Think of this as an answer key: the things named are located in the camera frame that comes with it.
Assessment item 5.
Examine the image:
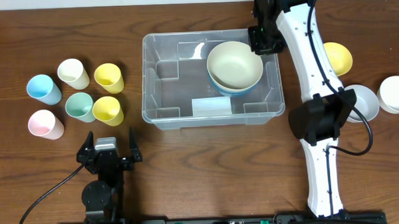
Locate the clear plastic storage container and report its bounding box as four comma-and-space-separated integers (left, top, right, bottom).
142, 29, 286, 130

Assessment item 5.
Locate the mint green cup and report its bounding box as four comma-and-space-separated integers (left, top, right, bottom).
65, 92, 95, 123

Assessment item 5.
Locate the yellow bowl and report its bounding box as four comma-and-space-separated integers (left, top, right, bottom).
324, 42, 353, 76

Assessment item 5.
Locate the lower yellow cup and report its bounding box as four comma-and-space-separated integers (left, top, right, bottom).
92, 96, 124, 126

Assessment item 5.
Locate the yellow cup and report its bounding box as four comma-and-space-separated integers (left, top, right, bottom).
92, 96, 124, 126
94, 63, 124, 94

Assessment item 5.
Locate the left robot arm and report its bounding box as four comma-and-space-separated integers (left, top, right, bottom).
76, 131, 142, 222

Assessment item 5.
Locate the pink cup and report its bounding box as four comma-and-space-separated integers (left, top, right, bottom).
27, 110, 65, 140

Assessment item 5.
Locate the white bowl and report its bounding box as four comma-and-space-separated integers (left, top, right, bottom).
377, 76, 399, 114

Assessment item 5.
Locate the large beige bowl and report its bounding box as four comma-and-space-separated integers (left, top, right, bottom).
206, 41, 264, 92

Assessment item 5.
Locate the dark blue bowl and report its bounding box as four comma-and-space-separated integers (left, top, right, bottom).
207, 74, 259, 96
213, 85, 256, 97

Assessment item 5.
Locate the cream white cup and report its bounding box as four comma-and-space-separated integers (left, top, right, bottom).
57, 58, 90, 90

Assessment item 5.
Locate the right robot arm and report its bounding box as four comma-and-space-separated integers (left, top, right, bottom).
248, 0, 356, 217

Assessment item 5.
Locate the light blue cup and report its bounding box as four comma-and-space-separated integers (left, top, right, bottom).
26, 74, 62, 105

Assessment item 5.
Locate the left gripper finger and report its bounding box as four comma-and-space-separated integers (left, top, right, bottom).
76, 131, 94, 156
129, 128, 141, 158

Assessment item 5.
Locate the light grey bowl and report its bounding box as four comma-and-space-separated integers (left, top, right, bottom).
345, 84, 380, 122

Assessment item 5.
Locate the upper yellow cup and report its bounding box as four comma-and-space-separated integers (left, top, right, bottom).
94, 63, 124, 94

